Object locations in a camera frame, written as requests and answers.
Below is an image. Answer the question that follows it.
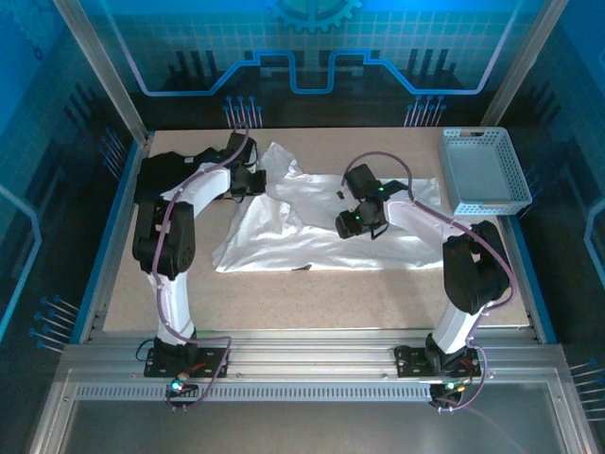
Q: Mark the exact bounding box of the aluminium frame post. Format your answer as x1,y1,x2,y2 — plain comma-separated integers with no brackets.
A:
50,0,152,143
479,0,571,138

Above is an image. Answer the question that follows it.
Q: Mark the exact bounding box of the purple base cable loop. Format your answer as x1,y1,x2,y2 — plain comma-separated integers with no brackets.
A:
434,344,491,412
163,336,233,412

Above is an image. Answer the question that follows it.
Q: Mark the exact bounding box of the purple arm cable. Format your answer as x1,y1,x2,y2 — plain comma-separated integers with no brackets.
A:
344,150,516,341
151,122,251,344

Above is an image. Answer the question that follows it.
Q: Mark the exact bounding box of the slotted grey cable duct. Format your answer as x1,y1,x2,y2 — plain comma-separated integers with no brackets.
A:
75,383,439,403

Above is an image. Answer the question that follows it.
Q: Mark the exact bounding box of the blue table side strip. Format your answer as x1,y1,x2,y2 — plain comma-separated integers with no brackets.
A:
508,215,560,344
78,131,157,342

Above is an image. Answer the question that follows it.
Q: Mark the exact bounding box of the grey metal front panel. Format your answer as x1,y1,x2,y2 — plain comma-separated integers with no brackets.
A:
60,401,568,454

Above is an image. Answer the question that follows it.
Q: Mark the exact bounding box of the folded black t-shirt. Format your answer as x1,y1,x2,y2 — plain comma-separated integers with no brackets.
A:
135,147,228,207

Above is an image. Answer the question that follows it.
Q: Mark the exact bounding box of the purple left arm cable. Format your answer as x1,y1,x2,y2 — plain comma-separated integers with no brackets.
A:
151,122,251,344

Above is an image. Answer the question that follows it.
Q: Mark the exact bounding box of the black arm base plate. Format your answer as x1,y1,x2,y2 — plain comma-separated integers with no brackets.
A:
144,347,231,379
394,343,482,379

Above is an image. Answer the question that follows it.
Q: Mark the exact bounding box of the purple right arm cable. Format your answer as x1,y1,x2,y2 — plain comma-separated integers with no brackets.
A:
344,150,516,341

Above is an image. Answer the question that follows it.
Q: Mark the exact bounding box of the white t-shirt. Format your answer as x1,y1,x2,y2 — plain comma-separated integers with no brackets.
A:
210,141,448,274

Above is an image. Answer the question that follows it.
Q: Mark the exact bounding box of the light blue perforated basket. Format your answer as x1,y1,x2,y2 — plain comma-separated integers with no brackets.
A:
437,126,534,218

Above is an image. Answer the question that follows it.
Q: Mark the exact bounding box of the aluminium mounting rail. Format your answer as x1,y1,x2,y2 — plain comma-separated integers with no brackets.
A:
60,328,566,379

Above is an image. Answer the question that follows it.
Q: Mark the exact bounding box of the small board with LEDs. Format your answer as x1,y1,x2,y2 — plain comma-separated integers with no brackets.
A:
164,375,199,398
428,380,469,403

